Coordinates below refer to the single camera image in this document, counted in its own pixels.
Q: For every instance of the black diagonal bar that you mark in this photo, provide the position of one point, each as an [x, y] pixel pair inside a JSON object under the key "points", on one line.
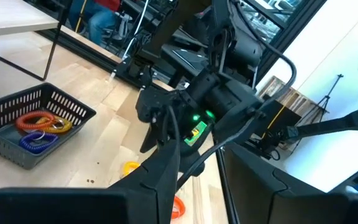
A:
{"points": [[337, 124]]}

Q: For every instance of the black aluminium table frame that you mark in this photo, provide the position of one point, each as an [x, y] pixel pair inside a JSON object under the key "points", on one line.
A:
{"points": [[82, 49]]}

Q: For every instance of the yellow green crayon box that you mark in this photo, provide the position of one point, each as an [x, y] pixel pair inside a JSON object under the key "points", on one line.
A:
{"points": [[194, 133]]}

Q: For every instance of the person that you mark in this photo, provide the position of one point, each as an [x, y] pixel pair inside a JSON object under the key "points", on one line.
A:
{"points": [[98, 21]]}

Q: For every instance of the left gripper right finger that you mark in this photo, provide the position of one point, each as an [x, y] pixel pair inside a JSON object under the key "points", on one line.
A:
{"points": [[259, 199]]}

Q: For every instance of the green plastic mesh basket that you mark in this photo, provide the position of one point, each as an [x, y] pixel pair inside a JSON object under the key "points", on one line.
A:
{"points": [[200, 129]]}

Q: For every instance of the wooden pallet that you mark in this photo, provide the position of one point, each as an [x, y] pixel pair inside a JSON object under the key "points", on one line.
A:
{"points": [[297, 96]]}

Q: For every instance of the wooden riser shelf black legs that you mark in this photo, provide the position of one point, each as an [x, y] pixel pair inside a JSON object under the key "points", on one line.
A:
{"points": [[11, 15]]}

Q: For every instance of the black plastic mesh basket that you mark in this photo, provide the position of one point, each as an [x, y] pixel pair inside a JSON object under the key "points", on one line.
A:
{"points": [[8, 149]]}

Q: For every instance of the black front rail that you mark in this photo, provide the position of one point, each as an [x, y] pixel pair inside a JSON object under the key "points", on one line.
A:
{"points": [[227, 193]]}

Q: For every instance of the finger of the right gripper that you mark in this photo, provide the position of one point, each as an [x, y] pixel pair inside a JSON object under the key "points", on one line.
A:
{"points": [[193, 161], [155, 133]]}

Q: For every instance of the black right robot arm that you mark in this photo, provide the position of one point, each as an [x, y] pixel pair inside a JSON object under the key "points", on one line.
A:
{"points": [[228, 99]]}

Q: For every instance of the black tripod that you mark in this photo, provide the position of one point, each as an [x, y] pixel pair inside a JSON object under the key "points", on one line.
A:
{"points": [[325, 100]]}

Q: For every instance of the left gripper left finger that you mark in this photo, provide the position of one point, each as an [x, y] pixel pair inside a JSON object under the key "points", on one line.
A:
{"points": [[73, 208]]}

